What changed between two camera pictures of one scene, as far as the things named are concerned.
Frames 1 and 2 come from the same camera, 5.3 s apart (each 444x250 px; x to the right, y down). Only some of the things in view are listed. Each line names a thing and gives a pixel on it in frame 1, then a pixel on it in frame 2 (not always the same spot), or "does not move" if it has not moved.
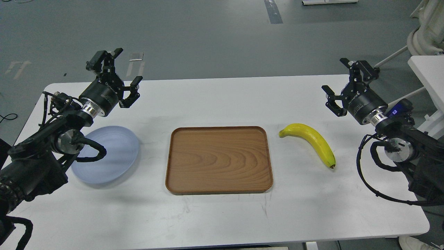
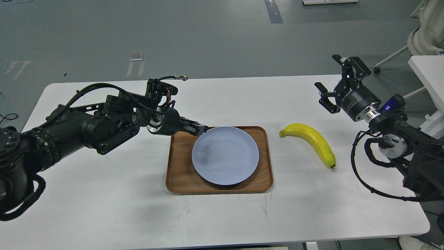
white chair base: x=428 y=39 does not move
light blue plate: x=121 y=146 → x=225 y=155
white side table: x=429 y=70 does not move
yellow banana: x=313 y=137 does not move
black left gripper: x=105 y=90 → x=169 y=123
